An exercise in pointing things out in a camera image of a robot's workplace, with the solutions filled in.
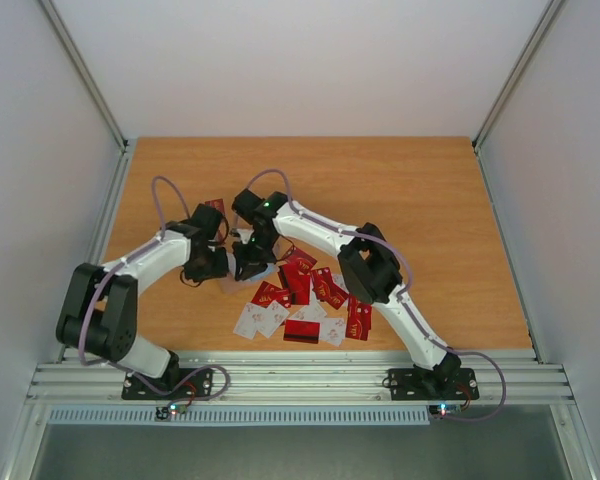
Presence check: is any pink leather card holder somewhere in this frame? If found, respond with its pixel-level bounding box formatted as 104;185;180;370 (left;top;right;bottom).
219;240;276;294

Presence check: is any aluminium front rail frame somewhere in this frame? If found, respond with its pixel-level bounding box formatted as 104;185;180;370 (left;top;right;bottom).
26;349;575;406

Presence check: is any red VIP card top pile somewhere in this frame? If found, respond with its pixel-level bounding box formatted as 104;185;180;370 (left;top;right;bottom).
282;248;317;275

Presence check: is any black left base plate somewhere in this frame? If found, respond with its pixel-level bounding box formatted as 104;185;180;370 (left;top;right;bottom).
121;368;213;401

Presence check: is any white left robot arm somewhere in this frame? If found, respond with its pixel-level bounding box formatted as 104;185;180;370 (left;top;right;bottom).
55;204;229;398

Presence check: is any red card stack right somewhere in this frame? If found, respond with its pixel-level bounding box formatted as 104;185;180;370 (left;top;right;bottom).
345;295;372;341

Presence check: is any red card far left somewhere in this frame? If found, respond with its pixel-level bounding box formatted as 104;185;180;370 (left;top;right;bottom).
205;198;225;214

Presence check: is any white card centre pile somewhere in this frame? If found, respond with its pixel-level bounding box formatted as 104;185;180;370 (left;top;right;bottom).
288;303;327;322

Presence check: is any dark red magstripe card centre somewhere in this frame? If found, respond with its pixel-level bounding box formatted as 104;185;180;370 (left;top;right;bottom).
278;264;311;306

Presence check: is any red VIP card centre right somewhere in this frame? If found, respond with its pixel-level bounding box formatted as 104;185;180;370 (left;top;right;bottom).
310;267;349;310

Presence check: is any grey slotted cable duct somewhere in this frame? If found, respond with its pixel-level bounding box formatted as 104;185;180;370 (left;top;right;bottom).
48;405;429;427

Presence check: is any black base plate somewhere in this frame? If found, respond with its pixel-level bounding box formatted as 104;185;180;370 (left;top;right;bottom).
121;368;213;401
382;367;480;401

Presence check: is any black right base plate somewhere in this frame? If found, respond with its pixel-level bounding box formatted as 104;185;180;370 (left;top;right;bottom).
382;367;480;401

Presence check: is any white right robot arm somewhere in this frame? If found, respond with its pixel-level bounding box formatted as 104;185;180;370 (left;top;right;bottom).
232;189;461;399

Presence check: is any red VIP card left pile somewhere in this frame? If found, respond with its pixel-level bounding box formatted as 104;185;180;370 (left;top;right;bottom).
251;281;291;308

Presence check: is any red vip card pile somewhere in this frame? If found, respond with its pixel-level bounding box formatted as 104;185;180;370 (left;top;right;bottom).
251;281;291;308
282;248;317;275

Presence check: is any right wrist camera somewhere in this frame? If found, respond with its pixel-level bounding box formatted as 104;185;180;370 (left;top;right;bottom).
231;228;253;243

